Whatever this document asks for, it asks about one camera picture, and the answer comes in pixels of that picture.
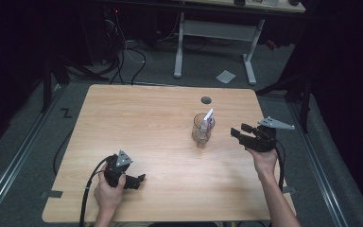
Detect small red object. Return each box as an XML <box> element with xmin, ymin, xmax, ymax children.
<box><xmin>265</xmin><ymin>39</ymin><xmax>279</xmax><ymax>52</ymax></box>

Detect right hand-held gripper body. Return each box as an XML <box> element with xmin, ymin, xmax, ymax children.
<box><xmin>248</xmin><ymin>115</ymin><xmax>297</xmax><ymax>154</ymax></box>

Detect desk with white legs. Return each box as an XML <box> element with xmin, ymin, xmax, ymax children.
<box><xmin>173</xmin><ymin>0</ymin><xmax>306</xmax><ymax>86</ymax></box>

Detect white toothpaste tube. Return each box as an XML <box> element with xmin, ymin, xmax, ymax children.
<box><xmin>199</xmin><ymin>108</ymin><xmax>216</xmax><ymax>132</ymax></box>

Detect person's right hand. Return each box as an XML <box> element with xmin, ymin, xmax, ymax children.
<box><xmin>246</xmin><ymin>146</ymin><xmax>280</xmax><ymax>178</ymax></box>

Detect grey paper sheet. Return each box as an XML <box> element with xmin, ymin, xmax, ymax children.
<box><xmin>215</xmin><ymin>69</ymin><xmax>237</xmax><ymax>85</ymax></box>

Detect black floor cables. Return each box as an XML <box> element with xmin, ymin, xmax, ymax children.
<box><xmin>102</xmin><ymin>6</ymin><xmax>147</xmax><ymax>86</ymax></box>

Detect clear glass cup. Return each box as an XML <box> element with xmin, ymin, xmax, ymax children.
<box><xmin>191</xmin><ymin>113</ymin><xmax>217</xmax><ymax>149</ymax></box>

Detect black metal stand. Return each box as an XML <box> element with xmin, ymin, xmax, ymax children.
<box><xmin>40</xmin><ymin>52</ymin><xmax>109</xmax><ymax>114</ymax></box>
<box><xmin>254</xmin><ymin>70</ymin><xmax>314</xmax><ymax>134</ymax></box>

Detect person's left hand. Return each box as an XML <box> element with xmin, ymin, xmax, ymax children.
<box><xmin>93</xmin><ymin>172</ymin><xmax>128</xmax><ymax>214</ymax></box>

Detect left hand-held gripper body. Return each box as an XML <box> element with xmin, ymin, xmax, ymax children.
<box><xmin>103</xmin><ymin>149</ymin><xmax>134</xmax><ymax>189</ymax></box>

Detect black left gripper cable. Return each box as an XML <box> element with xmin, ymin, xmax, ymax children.
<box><xmin>78</xmin><ymin>155</ymin><xmax>113</xmax><ymax>227</ymax></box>

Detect metal floor rail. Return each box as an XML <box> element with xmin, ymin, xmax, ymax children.
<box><xmin>286</xmin><ymin>102</ymin><xmax>350</xmax><ymax>227</ymax></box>
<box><xmin>0</xmin><ymin>84</ymin><xmax>64</xmax><ymax>227</ymax></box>

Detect thin black floor cable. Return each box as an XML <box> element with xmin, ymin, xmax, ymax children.
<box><xmin>52</xmin><ymin>127</ymin><xmax>76</xmax><ymax>177</ymax></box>

